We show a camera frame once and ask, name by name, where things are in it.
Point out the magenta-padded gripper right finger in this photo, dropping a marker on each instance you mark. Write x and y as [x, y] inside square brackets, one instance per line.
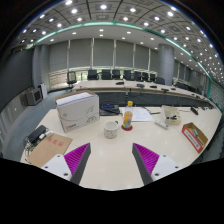
[150, 160]

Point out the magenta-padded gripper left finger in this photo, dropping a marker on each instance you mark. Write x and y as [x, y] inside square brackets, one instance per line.
[75, 160]

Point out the long curved conference desk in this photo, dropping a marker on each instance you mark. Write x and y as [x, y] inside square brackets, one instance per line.
[140, 90]

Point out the round ceiling lights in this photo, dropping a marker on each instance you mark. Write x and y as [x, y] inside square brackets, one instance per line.
[103, 6]

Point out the white open desk organizer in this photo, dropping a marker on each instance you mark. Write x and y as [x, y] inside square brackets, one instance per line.
[170, 115]

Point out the flat round red coaster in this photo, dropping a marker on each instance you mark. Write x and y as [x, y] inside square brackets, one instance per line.
[126, 129]

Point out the white cardboard paper box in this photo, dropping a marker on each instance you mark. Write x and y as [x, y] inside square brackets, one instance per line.
[78, 113]

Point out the red-labelled brown cardboard box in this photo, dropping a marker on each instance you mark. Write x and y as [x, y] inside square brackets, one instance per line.
[195, 136]

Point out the yellow-capped orange drink bottle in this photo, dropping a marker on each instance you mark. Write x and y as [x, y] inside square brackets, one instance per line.
[127, 118]

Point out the white printed paper sheet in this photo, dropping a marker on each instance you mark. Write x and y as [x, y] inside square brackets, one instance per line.
[138, 115]

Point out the white power strip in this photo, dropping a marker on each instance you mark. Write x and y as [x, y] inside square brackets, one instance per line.
[161, 124]

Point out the black power adapter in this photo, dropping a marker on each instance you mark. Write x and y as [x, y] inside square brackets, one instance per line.
[36, 133]

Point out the black desk microphone console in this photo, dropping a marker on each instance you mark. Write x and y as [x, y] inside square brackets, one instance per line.
[109, 110]

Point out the grey floor cabinet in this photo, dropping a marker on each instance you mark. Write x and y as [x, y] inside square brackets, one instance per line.
[34, 97]

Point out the black office chairs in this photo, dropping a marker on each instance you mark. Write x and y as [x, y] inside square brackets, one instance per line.
[106, 75]

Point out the brown paper envelope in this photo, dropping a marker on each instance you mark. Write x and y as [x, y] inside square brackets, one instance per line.
[50, 150]

